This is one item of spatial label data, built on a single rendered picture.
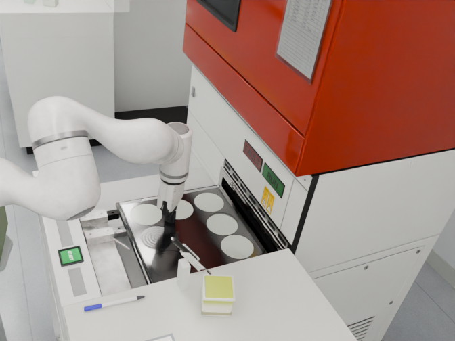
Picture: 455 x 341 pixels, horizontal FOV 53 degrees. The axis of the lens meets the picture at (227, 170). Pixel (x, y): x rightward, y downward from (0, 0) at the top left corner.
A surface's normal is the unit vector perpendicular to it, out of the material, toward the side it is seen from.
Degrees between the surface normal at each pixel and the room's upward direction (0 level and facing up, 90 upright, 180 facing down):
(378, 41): 90
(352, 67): 90
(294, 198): 90
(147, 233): 0
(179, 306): 0
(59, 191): 56
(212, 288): 0
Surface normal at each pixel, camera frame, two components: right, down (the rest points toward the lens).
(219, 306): 0.06, 0.59
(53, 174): -0.18, 0.02
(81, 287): 0.14, -0.80
